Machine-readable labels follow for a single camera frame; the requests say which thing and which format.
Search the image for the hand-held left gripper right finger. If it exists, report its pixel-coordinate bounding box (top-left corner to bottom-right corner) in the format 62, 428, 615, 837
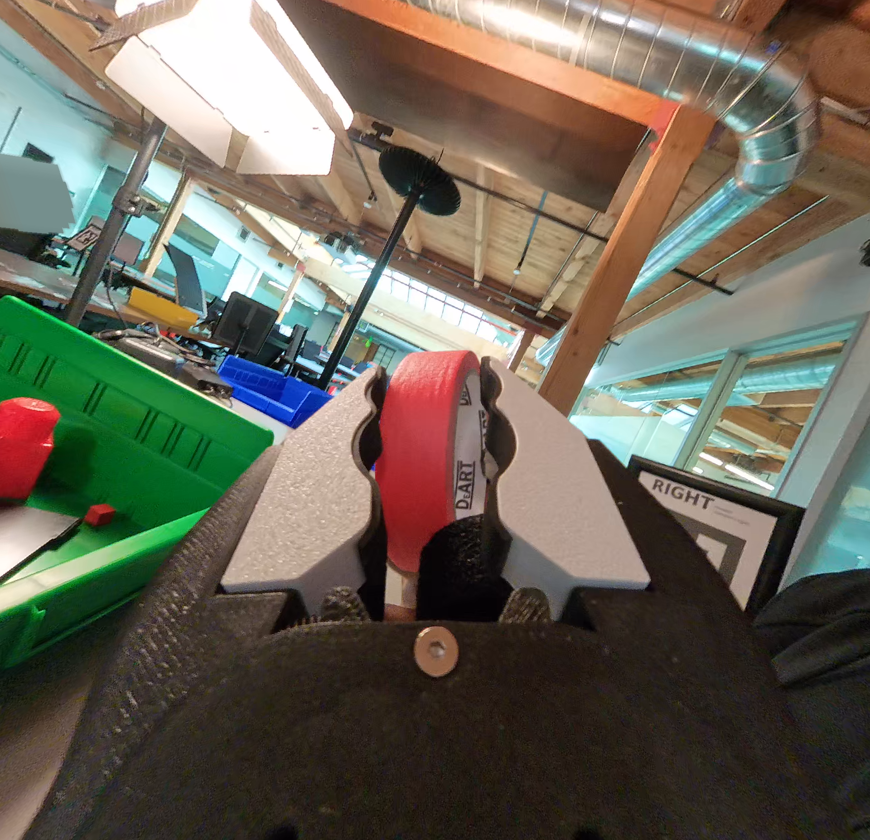
479, 356, 651, 621

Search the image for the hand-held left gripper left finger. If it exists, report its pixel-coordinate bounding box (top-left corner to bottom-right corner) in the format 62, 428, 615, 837
219, 366, 388, 618

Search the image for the red tape roll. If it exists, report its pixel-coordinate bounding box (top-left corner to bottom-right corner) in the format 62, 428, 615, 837
375, 350, 490, 576

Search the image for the green plastic bin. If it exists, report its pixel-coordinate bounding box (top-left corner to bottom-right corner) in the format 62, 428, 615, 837
0, 296, 275, 671

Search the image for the person's right forearm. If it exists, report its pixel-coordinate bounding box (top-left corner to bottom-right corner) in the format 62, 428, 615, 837
751, 568, 870, 840

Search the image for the blue plastic bin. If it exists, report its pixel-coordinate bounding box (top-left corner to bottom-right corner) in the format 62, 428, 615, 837
217, 355, 334, 428

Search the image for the black hub box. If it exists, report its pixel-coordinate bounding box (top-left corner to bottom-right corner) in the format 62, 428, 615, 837
180, 371, 236, 399

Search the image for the black framed marker sign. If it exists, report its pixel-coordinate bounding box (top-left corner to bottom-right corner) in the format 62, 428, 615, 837
627, 454, 807, 614

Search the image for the black computer monitor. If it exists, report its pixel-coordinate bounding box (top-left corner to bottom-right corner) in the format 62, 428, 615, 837
211, 292, 280, 362

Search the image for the grey power unit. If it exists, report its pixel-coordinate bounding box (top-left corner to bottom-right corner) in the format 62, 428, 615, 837
102, 337, 185, 379

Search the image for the yellow plastic bin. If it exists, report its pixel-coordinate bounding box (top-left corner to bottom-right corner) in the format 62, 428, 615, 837
128, 288, 201, 331

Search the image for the dark slanted board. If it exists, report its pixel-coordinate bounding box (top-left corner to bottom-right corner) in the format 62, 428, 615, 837
163, 243, 209, 318

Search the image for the black mat sheet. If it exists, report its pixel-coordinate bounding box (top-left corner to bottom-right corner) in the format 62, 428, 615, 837
0, 510, 84, 583

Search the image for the red plastic cap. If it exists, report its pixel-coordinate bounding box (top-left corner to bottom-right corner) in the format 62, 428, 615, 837
0, 398, 61, 501

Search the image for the grey light stand pole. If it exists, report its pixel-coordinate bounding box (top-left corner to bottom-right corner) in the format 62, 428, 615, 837
64, 119, 168, 328

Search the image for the black floor lamp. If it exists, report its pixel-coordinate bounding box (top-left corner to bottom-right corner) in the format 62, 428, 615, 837
316, 148, 462, 389

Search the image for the white studio light panel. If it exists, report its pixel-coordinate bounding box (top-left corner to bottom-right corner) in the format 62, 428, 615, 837
92, 0, 354, 176

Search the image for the wooden post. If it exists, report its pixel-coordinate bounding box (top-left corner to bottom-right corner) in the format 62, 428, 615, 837
540, 102, 719, 417

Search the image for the silver air duct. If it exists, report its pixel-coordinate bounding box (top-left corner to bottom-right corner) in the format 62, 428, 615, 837
326, 0, 821, 311

